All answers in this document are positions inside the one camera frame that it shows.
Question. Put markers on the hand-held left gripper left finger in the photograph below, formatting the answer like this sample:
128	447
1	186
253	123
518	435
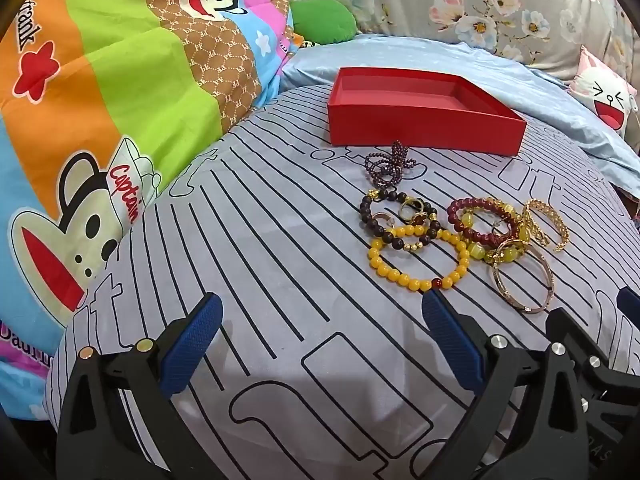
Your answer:
197	340

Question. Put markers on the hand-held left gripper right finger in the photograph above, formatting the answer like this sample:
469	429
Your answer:
450	340

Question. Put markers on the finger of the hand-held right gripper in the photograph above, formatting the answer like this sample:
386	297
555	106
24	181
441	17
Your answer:
629	302
575	335

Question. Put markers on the thin gold bangle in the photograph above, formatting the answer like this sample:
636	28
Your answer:
525	310

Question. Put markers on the red cardboard box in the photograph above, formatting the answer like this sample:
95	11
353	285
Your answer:
425	125

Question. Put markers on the pink cat face cushion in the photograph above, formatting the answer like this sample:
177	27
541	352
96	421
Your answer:
605	95

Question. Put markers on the colourful cartoon monkey quilt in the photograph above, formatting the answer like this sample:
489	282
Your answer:
125	85

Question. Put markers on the grey floral pillow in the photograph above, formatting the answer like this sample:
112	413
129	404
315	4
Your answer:
450	5

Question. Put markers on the green plush cushion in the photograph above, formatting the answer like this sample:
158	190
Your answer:
322	20

